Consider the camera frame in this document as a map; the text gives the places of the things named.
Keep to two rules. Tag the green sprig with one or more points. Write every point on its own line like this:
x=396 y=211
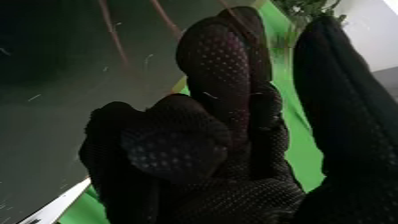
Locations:
x=307 y=8

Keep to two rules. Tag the dark mat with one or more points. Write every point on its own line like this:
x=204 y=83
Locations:
x=46 y=100

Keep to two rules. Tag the white sheet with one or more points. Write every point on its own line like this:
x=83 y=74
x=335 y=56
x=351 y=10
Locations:
x=55 y=205

